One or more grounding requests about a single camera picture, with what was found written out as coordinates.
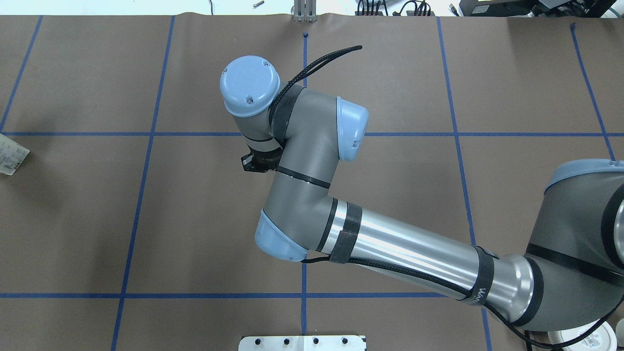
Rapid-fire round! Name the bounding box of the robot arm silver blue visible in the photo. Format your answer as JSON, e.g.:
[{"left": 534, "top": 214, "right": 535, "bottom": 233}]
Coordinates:
[{"left": 219, "top": 56, "right": 623, "bottom": 338}]

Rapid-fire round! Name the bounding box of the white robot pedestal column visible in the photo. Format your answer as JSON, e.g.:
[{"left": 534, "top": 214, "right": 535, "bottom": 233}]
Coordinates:
[{"left": 238, "top": 335, "right": 368, "bottom": 351}]

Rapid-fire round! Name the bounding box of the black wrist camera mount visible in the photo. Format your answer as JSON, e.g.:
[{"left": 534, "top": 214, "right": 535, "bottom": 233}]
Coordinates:
[{"left": 241, "top": 153, "right": 274, "bottom": 173}]

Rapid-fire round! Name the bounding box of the white mug front on rack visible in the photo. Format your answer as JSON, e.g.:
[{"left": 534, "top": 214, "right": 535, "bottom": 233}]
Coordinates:
[{"left": 547, "top": 322, "right": 618, "bottom": 351}]

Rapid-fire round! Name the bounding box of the aluminium frame post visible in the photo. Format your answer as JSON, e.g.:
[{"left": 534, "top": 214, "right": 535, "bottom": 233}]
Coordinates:
[{"left": 292, "top": 0, "right": 318, "bottom": 23}]

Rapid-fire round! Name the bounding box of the black monitor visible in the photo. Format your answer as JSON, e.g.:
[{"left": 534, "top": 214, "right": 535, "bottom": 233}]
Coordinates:
[{"left": 459, "top": 0, "right": 616, "bottom": 18}]

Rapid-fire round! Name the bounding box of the blue white milk carton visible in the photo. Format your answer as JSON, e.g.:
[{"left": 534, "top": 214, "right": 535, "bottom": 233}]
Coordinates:
[{"left": 0, "top": 134, "right": 30, "bottom": 176}]

